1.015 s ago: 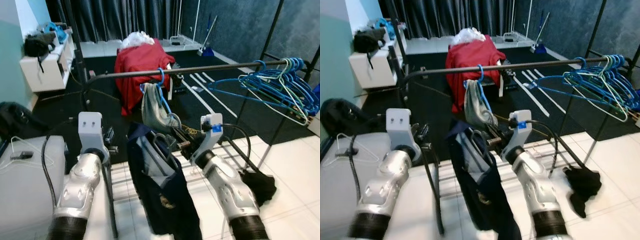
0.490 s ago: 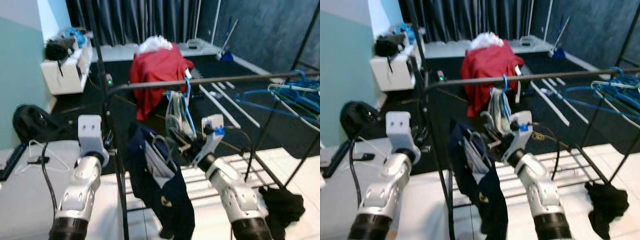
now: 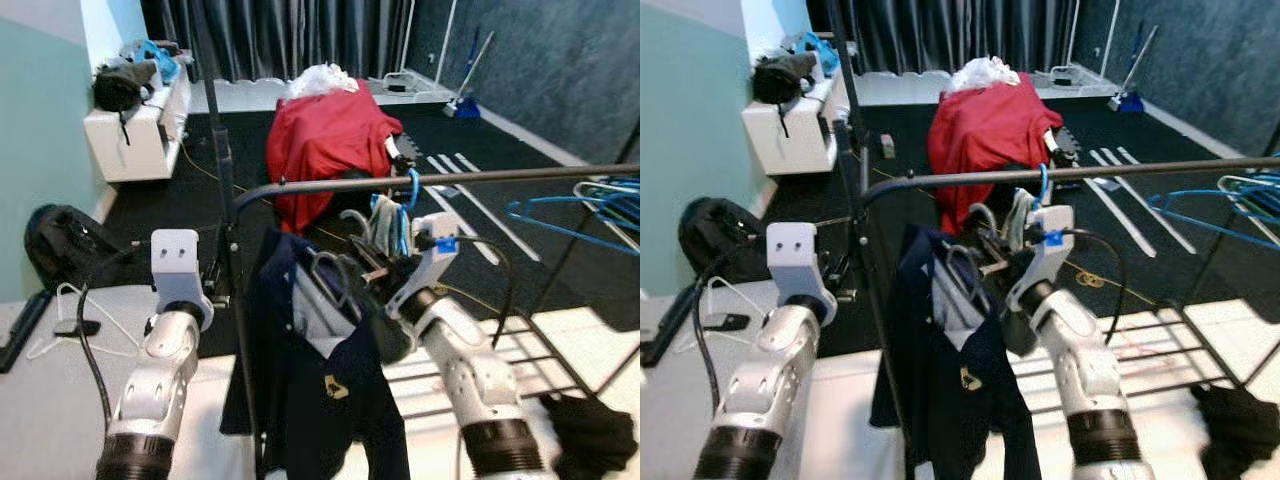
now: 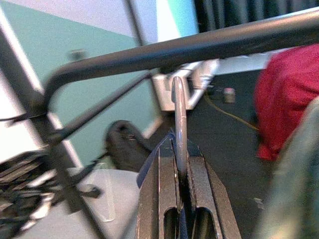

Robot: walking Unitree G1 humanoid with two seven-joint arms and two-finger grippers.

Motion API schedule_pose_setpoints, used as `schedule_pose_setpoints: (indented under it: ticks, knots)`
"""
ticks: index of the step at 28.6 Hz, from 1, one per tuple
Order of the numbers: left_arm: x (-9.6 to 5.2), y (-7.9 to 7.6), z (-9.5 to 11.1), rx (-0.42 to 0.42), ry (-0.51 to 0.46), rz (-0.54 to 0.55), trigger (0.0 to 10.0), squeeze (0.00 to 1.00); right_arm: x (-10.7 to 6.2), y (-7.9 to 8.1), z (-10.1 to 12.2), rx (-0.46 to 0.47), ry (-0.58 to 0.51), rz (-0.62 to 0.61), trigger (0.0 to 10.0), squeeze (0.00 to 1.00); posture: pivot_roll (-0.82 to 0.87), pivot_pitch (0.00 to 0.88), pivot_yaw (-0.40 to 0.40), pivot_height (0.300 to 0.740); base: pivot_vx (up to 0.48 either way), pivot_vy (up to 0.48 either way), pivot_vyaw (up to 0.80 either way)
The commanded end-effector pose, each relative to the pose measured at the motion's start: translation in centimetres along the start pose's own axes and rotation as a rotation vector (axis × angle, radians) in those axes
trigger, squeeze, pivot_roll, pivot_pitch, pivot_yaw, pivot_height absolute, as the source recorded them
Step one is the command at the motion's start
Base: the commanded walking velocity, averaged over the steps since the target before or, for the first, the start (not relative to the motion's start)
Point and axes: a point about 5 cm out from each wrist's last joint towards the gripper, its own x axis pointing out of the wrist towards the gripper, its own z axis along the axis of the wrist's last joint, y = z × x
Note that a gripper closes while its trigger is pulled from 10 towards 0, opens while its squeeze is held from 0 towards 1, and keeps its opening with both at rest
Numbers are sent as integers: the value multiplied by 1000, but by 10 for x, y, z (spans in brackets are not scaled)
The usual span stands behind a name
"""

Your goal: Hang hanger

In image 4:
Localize yellow cord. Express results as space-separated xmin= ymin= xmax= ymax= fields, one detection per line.
xmin=204 ymin=96 xmax=260 ymax=132

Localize navy garment with gold print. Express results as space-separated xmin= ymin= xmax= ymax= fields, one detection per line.
xmin=136 ymin=128 xmax=187 ymax=239

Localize silver grey hanger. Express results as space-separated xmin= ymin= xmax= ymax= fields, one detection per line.
xmin=170 ymin=76 xmax=189 ymax=180

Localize black pile of gear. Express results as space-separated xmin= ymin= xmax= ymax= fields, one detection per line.
xmin=0 ymin=149 xmax=65 ymax=239

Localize black carpet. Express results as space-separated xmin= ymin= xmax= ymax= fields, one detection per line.
xmin=147 ymin=69 xmax=277 ymax=239

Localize white shelf unit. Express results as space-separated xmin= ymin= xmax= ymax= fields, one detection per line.
xmin=151 ymin=59 xmax=221 ymax=112

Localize black backpack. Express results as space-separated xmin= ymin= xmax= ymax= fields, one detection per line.
xmin=106 ymin=119 xmax=154 ymax=173

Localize grey garment with lettering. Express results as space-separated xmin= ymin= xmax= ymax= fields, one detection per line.
xmin=256 ymin=98 xmax=319 ymax=239

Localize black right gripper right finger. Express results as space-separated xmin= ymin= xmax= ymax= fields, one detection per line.
xmin=185 ymin=139 xmax=242 ymax=239

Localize grey upholstered ottoman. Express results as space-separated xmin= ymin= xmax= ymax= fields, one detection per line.
xmin=19 ymin=168 xmax=142 ymax=239

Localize small grey remote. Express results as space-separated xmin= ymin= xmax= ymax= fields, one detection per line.
xmin=223 ymin=87 xmax=236 ymax=104

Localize dark curtain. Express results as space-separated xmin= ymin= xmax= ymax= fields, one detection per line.
xmin=194 ymin=0 xmax=319 ymax=33

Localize black metal clothes rack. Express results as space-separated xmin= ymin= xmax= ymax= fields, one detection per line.
xmin=0 ymin=0 xmax=319 ymax=239

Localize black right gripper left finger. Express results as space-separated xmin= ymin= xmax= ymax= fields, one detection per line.
xmin=136 ymin=128 xmax=181 ymax=239

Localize red cloth cover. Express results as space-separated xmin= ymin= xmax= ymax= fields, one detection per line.
xmin=253 ymin=44 xmax=319 ymax=161

